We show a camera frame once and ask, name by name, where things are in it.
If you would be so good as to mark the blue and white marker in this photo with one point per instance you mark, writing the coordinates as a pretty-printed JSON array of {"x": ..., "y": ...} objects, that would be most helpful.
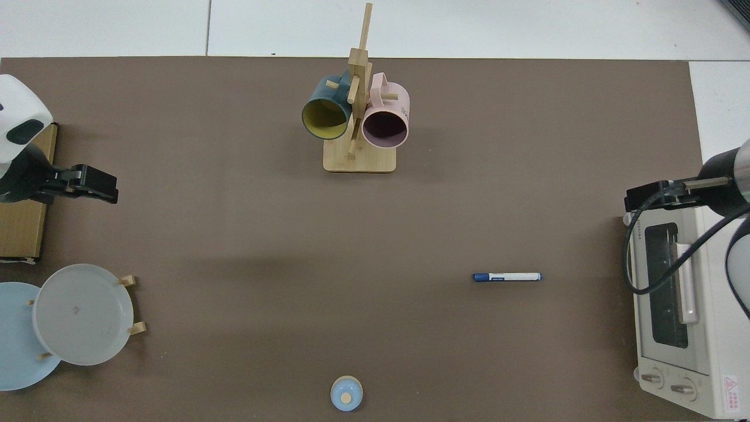
[{"x": 510, "y": 276}]

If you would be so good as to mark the grey plate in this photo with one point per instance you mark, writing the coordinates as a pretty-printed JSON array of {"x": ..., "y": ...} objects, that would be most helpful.
[{"x": 82, "y": 313}]

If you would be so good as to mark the wooden plate rack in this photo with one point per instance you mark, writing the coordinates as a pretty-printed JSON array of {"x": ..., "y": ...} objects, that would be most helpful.
[{"x": 137, "y": 329}]

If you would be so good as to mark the pale toaster oven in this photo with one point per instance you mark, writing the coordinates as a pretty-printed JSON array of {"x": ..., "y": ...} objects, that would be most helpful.
[{"x": 709, "y": 346}]

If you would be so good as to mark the light blue plate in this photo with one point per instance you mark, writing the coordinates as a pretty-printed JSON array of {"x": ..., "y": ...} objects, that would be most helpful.
[{"x": 17, "y": 351}]

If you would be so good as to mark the dark grey panel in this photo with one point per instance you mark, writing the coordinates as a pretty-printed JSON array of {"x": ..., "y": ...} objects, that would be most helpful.
[{"x": 739, "y": 12}]

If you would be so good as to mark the brown table cloth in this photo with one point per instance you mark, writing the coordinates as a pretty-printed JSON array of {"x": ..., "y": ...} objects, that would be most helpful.
[{"x": 293, "y": 264}]

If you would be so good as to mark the dark teal mug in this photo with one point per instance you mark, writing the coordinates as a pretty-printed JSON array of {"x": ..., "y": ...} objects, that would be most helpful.
[{"x": 319, "y": 97}]

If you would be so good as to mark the wooden cup stand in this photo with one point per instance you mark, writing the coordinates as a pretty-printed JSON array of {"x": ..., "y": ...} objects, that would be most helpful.
[{"x": 358, "y": 155}]

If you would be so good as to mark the pink mug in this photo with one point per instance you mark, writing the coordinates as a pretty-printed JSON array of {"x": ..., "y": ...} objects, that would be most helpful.
[{"x": 394, "y": 102}]

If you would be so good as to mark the small blue round thing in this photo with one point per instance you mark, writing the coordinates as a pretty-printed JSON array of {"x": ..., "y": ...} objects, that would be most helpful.
[{"x": 346, "y": 394}]

